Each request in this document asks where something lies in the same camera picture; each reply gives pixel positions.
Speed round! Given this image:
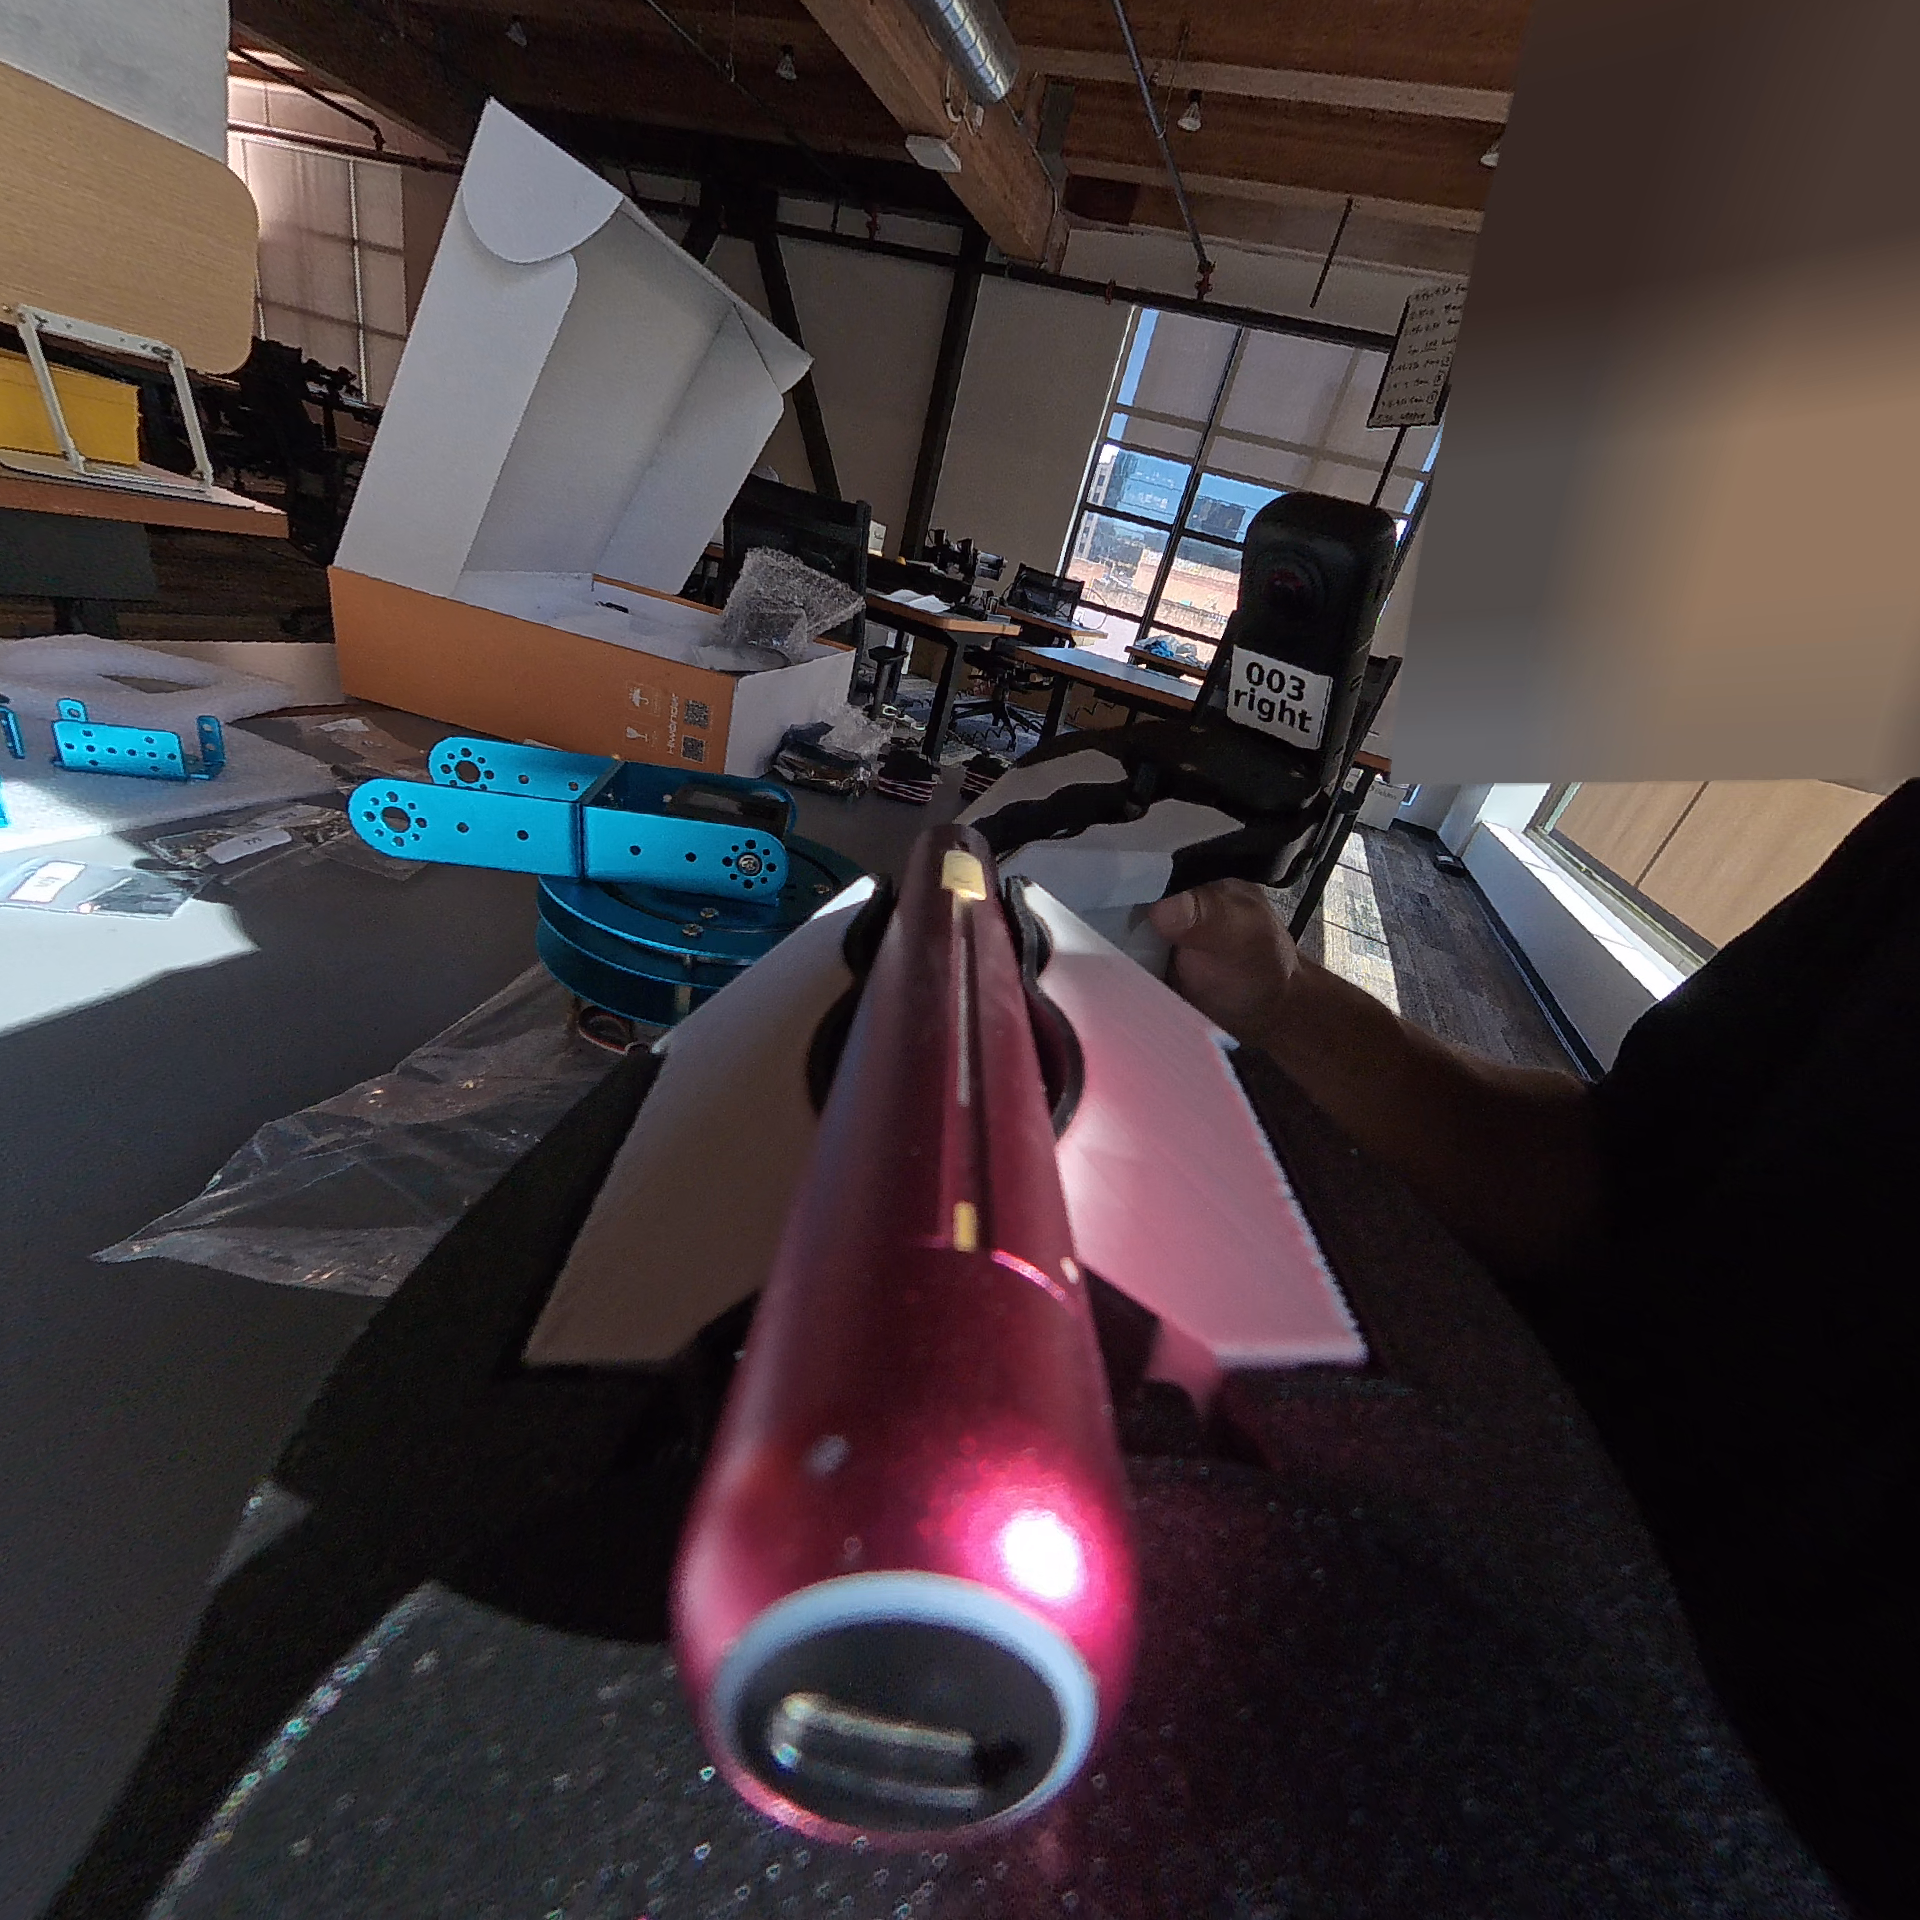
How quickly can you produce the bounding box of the whiteboard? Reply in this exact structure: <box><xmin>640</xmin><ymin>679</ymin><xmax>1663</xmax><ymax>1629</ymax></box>
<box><xmin>1361</xmin><ymin>276</ymin><xmax>1469</xmax><ymax>435</ymax></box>

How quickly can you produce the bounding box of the person's right forearm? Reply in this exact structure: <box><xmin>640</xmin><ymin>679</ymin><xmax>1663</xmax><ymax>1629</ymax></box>
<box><xmin>1253</xmin><ymin>957</ymin><xmax>1613</xmax><ymax>1297</ymax></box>

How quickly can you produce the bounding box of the bubble wrap bag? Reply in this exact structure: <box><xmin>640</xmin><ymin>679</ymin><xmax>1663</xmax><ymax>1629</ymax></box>
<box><xmin>703</xmin><ymin>547</ymin><xmax>824</xmax><ymax>663</ymax></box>

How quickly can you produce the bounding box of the background office desk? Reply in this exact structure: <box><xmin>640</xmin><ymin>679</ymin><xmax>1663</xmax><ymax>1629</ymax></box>
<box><xmin>861</xmin><ymin>582</ymin><xmax>1115</xmax><ymax>755</ymax></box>

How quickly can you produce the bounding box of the white metal frame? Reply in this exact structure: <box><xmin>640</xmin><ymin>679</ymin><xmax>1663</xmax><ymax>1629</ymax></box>
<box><xmin>0</xmin><ymin>304</ymin><xmax>217</xmax><ymax>492</ymax></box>

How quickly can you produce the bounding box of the clear plastic bag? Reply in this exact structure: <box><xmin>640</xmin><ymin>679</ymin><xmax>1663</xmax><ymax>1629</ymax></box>
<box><xmin>94</xmin><ymin>960</ymin><xmax>664</xmax><ymax>1301</ymax></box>

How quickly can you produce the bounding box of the white foam sheet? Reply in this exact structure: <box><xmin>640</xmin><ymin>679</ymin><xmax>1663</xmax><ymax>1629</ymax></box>
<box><xmin>0</xmin><ymin>630</ymin><xmax>356</xmax><ymax>846</ymax></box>

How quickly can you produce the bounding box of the white and orange cardboard box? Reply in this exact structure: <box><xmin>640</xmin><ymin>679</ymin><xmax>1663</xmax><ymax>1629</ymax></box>
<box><xmin>326</xmin><ymin>96</ymin><xmax>859</xmax><ymax>780</ymax></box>

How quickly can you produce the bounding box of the red electric screwdriver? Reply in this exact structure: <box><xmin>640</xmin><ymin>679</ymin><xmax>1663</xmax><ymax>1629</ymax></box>
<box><xmin>667</xmin><ymin>823</ymin><xmax>1143</xmax><ymax>1846</ymax></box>

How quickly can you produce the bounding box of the person's black shirt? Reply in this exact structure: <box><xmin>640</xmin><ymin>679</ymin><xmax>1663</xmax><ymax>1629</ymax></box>
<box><xmin>1500</xmin><ymin>780</ymin><xmax>1920</xmax><ymax>1920</ymax></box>

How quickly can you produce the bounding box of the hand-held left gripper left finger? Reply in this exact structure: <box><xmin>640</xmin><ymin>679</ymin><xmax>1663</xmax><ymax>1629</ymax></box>
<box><xmin>521</xmin><ymin>877</ymin><xmax>879</xmax><ymax>1373</ymax></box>

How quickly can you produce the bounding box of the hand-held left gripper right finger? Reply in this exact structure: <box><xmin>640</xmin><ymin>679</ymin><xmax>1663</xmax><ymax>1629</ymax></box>
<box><xmin>1007</xmin><ymin>884</ymin><xmax>1372</xmax><ymax>1403</ymax></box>

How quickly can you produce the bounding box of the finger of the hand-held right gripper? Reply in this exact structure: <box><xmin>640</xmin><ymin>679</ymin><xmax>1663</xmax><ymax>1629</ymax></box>
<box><xmin>1019</xmin><ymin>803</ymin><xmax>1209</xmax><ymax>984</ymax></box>
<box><xmin>952</xmin><ymin>731</ymin><xmax>1192</xmax><ymax>860</ymax></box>

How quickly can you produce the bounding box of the metal ventilation duct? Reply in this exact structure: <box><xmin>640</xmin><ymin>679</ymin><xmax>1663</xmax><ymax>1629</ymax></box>
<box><xmin>909</xmin><ymin>0</ymin><xmax>1024</xmax><ymax>107</ymax></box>

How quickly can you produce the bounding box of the yellow box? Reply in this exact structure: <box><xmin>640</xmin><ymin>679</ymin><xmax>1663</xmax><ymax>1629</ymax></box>
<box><xmin>0</xmin><ymin>351</ymin><xmax>147</xmax><ymax>468</ymax></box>

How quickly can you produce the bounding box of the person's right hand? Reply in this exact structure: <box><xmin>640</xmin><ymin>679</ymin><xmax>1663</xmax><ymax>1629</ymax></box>
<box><xmin>1150</xmin><ymin>877</ymin><xmax>1304</xmax><ymax>1051</ymax></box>

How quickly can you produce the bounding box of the dark desk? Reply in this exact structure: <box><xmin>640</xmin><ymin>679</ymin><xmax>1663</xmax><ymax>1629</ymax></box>
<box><xmin>0</xmin><ymin>704</ymin><xmax>1052</xmax><ymax>1920</ymax></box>

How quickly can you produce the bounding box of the wooden workbench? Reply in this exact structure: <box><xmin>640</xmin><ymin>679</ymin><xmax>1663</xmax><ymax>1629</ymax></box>
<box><xmin>0</xmin><ymin>461</ymin><xmax>291</xmax><ymax>544</ymax></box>

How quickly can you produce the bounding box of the light wooden tabletop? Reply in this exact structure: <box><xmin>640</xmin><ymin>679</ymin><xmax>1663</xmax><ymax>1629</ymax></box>
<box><xmin>0</xmin><ymin>57</ymin><xmax>261</xmax><ymax>377</ymax></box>

